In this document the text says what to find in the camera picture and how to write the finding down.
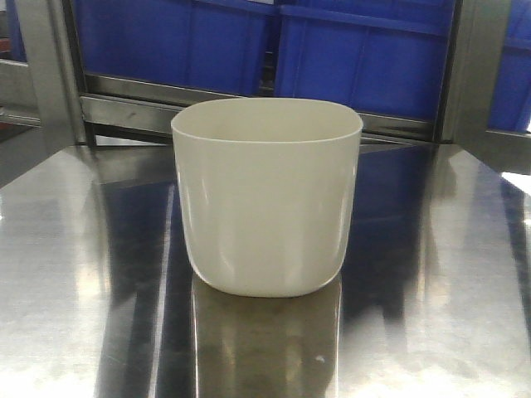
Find white plastic bin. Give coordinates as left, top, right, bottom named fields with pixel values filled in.
left=171, top=98, right=363, bottom=298

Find blue crate back left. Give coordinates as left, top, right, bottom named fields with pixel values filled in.
left=74, top=1, right=276, bottom=95

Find blue crate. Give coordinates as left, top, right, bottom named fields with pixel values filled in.
left=275, top=1, right=455, bottom=120
left=489, top=1, right=530, bottom=133
left=74, top=1, right=276, bottom=95

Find blue crate back middle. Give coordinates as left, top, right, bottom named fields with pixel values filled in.
left=275, top=1, right=455, bottom=120

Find blue crate back right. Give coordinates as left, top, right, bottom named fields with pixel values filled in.
left=489, top=1, right=530, bottom=133

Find steel shelf frame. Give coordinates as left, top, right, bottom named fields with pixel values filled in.
left=1, top=1, right=530, bottom=201

